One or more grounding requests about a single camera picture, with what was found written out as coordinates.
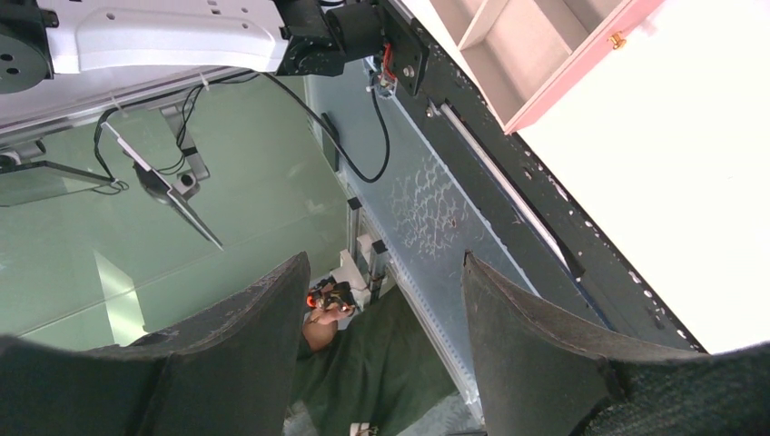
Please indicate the tilted tablet on stand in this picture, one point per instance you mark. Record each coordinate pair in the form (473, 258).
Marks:
(175, 195)

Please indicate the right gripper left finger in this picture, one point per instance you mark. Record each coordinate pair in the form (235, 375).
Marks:
(227, 369)

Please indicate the black mounting base plate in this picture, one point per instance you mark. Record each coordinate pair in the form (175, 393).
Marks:
(563, 252)

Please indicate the beige six-compartment tray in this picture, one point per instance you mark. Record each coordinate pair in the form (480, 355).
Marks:
(525, 55)

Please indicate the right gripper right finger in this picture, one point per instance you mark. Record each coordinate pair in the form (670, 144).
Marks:
(540, 369)

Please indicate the person in green shirt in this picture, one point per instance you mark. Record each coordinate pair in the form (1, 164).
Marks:
(378, 367)

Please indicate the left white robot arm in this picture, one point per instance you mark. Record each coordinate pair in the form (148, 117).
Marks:
(43, 39)

